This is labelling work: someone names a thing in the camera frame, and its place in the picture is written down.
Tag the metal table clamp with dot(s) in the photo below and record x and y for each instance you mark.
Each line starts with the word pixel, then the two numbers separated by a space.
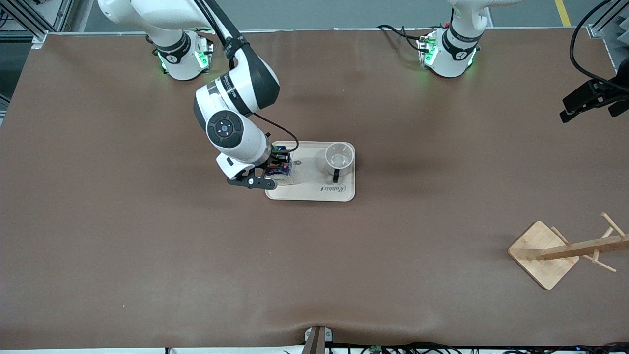
pixel 318 339

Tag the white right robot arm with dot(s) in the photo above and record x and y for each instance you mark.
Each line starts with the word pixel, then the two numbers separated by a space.
pixel 231 128

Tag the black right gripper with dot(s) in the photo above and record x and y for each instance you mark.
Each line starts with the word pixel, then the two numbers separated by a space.
pixel 275 160

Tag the blue milk carton green cap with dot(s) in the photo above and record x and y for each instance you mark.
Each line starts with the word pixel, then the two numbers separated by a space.
pixel 281 173

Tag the cream tray with bear print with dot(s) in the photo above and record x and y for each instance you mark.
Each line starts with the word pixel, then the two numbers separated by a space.
pixel 314 189

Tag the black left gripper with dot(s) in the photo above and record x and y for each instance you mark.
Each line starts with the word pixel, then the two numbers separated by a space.
pixel 586 93

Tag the aluminium frame post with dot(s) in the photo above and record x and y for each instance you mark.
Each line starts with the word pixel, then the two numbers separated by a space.
pixel 29 19
pixel 609 27

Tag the wooden cup rack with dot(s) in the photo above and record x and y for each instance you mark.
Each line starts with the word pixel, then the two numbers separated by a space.
pixel 540 253

